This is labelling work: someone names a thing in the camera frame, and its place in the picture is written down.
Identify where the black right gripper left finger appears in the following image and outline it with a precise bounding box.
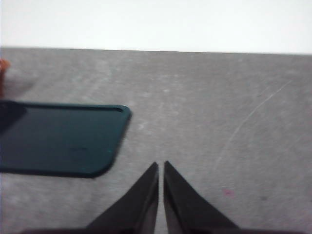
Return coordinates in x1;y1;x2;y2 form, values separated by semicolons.
85;162;159;234

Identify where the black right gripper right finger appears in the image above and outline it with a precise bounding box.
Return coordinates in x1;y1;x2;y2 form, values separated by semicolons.
163;160;241;234

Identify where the dark teal rectangular tray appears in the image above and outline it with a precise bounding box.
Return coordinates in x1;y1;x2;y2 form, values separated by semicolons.
0;99;132;178

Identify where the brown wicker basket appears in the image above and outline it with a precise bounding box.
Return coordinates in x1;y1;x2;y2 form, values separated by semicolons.
0;58;11;98

